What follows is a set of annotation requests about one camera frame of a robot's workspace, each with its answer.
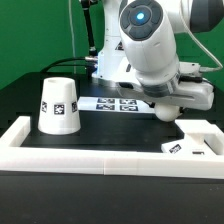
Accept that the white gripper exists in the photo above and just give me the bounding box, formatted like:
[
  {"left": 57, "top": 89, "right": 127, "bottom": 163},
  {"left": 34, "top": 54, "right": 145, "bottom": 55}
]
[{"left": 116, "top": 61, "right": 214, "bottom": 110}]

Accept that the white lamp bulb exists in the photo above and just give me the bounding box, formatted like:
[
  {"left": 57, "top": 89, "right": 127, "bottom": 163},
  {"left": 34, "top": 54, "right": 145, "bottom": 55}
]
[{"left": 154, "top": 103, "right": 181, "bottom": 122}]

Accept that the white lamp base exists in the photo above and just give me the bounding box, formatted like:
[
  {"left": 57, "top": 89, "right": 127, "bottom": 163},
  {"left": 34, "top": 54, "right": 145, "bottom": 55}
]
[{"left": 161, "top": 119, "right": 224, "bottom": 156}]

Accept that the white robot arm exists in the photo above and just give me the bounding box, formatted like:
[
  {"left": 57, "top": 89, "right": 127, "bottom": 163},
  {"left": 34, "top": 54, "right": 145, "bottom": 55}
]
[{"left": 92, "top": 0, "right": 224, "bottom": 110}]

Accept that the white conical lamp shade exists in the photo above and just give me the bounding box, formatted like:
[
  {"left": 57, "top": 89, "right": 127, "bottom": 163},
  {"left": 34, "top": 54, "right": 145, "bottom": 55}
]
[{"left": 38, "top": 77, "right": 81, "bottom": 135}]

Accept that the white marker sheet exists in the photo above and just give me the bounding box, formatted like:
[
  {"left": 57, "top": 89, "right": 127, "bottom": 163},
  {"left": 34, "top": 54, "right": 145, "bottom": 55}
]
[{"left": 78, "top": 96, "right": 154, "bottom": 114}]

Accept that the white U-shaped fence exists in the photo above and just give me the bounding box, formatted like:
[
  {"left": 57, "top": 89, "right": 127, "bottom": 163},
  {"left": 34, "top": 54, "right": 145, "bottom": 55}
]
[{"left": 0, "top": 116, "right": 224, "bottom": 179}]

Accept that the black cable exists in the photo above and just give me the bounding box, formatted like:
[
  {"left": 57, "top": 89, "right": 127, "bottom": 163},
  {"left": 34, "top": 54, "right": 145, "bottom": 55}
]
[{"left": 40, "top": 0, "right": 100, "bottom": 73}]

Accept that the white cable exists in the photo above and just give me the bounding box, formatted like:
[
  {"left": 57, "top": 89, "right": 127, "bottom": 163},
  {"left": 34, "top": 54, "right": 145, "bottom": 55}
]
[{"left": 67, "top": 0, "right": 78, "bottom": 74}]

